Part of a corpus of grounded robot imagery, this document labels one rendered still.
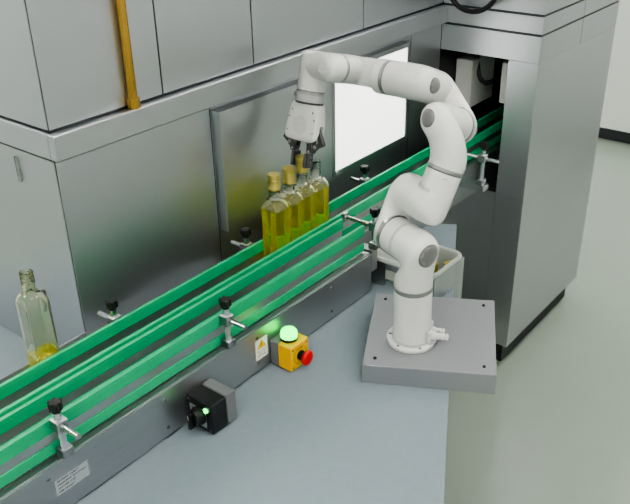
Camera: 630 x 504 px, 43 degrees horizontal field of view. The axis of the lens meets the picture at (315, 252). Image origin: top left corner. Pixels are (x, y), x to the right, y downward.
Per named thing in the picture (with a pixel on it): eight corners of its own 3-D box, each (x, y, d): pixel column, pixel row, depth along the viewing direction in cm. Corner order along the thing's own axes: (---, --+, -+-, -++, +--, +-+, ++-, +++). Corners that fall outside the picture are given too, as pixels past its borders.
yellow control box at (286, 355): (288, 351, 208) (287, 327, 205) (310, 361, 204) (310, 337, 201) (270, 364, 204) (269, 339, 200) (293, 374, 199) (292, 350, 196)
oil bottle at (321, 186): (315, 238, 236) (314, 171, 226) (330, 243, 233) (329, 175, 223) (303, 245, 232) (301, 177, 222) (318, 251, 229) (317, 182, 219)
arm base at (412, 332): (450, 328, 205) (454, 277, 198) (445, 358, 195) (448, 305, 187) (391, 321, 209) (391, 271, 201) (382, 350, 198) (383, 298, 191)
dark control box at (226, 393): (213, 405, 190) (210, 376, 186) (238, 418, 185) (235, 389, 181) (188, 423, 184) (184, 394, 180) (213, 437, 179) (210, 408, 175)
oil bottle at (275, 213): (276, 261, 224) (273, 191, 214) (292, 267, 221) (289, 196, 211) (263, 269, 220) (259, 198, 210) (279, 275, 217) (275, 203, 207)
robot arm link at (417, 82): (369, 124, 192) (403, 132, 204) (444, 141, 179) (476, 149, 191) (385, 56, 189) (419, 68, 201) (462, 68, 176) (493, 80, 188)
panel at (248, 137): (400, 137, 282) (403, 40, 266) (407, 139, 280) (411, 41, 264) (220, 229, 220) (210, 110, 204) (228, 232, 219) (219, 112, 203)
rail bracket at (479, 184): (455, 194, 286) (459, 134, 275) (497, 205, 276) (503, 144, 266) (448, 198, 282) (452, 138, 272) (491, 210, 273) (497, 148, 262)
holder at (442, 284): (386, 253, 254) (386, 232, 251) (462, 279, 239) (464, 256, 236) (354, 275, 243) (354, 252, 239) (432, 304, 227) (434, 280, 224)
